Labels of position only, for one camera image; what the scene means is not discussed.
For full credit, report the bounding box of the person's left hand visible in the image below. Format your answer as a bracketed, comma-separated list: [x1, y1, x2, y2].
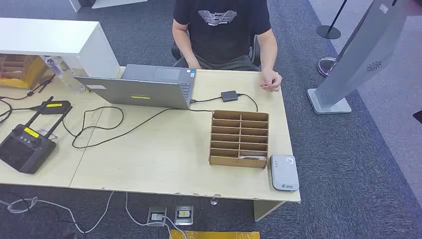
[259, 68, 283, 93]

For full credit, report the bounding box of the wooden card organizer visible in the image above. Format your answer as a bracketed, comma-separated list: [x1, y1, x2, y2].
[208, 110, 270, 169]

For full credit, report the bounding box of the person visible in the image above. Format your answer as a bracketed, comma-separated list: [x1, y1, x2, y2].
[171, 0, 283, 93]

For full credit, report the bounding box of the grey card reader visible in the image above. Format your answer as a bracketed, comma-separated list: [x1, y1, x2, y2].
[269, 154, 300, 192]

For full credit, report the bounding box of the black USB hub box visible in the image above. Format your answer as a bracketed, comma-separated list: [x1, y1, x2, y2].
[220, 91, 239, 103]

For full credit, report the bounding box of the chrome stanchion base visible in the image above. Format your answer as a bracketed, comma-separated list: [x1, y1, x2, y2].
[316, 57, 337, 78]

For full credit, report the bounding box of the silver kiosk stand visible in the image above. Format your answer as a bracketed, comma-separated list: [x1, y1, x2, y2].
[307, 0, 417, 115]

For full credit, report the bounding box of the wooden desk leg panel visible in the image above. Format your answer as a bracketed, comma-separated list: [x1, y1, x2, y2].
[253, 200, 285, 222]

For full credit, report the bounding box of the grey laptop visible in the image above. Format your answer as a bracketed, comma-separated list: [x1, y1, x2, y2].
[74, 64, 198, 110]

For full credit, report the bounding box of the floor socket with yellow label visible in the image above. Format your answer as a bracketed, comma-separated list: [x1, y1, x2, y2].
[174, 205, 194, 226]

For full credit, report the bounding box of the floor socket with white plug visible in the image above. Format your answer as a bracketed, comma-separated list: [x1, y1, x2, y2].
[147, 206, 168, 227]

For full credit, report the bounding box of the white cabinet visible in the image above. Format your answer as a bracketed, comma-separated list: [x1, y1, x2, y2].
[68, 0, 148, 13]

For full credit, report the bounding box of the clear plastic bottle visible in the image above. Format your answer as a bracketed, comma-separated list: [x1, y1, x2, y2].
[41, 55, 87, 94]

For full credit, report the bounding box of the black adapter with yellow label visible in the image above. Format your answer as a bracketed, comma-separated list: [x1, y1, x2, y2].
[30, 100, 72, 116]

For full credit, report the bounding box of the white shelf box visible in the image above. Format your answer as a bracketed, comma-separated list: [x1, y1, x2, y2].
[0, 17, 120, 79]

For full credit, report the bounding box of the yellow wooden organizer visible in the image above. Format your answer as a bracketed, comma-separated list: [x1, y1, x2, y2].
[0, 53, 48, 90]

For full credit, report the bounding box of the black remote controller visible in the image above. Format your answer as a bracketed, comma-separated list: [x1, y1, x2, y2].
[0, 96, 73, 175]

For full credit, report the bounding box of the curved black hub cable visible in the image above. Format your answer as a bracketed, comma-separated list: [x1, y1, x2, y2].
[237, 93, 259, 113]

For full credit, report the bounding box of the short black laptop cable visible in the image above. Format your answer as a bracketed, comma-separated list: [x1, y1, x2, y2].
[189, 96, 222, 104]

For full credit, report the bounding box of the black stanchion post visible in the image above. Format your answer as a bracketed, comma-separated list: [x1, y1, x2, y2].
[316, 0, 348, 40]

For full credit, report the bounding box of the long looped black cable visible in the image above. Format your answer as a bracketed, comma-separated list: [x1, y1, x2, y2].
[62, 106, 214, 149]

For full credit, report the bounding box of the white floor cable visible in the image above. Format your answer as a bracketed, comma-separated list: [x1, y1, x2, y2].
[124, 192, 187, 239]
[0, 191, 115, 234]

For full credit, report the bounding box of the black plug with thin cable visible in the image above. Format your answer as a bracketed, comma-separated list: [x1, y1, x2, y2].
[0, 74, 56, 101]

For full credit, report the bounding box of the black adapter cable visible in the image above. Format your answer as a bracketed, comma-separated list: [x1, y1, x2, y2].
[0, 98, 34, 125]

